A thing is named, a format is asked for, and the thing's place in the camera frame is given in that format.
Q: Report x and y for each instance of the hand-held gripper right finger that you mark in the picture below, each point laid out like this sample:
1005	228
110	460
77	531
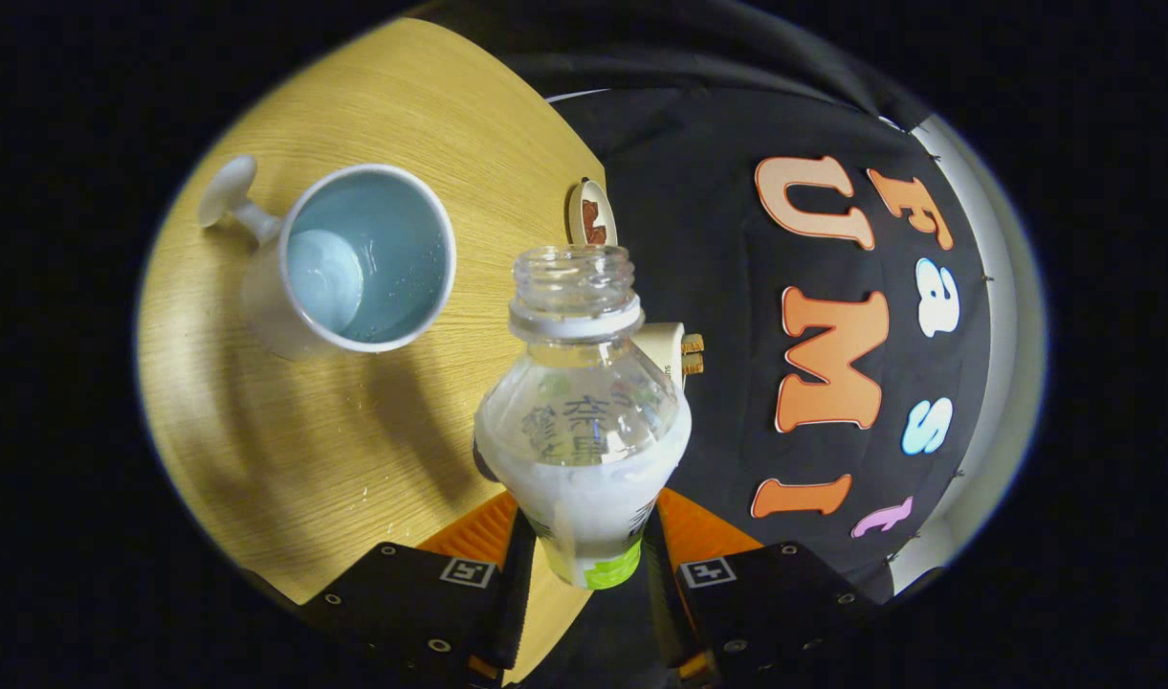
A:
665	612

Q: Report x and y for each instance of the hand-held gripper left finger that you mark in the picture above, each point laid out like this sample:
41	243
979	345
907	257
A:
515	612

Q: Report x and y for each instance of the clear juice bottle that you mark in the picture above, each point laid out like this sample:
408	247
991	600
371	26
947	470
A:
584	478

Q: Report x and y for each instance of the white cup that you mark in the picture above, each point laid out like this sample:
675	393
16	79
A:
373	258

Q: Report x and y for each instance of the wooden table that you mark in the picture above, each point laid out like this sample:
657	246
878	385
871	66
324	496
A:
354	450

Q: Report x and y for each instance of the toast slice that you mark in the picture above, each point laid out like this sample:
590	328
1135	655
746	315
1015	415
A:
694	343
694	365

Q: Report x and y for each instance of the white toaster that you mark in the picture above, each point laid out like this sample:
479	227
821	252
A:
658	346

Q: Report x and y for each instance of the brown meat piece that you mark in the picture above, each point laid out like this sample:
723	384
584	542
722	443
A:
595	230

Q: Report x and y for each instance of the white round plate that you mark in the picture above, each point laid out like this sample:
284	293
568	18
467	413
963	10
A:
603	206

